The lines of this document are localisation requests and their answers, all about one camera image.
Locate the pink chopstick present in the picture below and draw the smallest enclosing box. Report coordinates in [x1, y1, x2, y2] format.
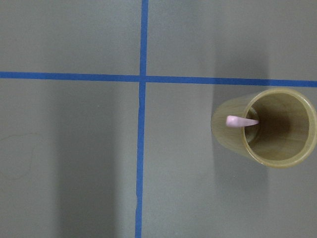
[226, 115, 259, 128]

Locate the tan wooden cup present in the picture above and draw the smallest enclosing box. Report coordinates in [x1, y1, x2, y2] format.
[211, 88, 317, 168]

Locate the brown paper table mat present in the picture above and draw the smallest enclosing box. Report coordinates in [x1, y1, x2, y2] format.
[0, 0, 317, 238]

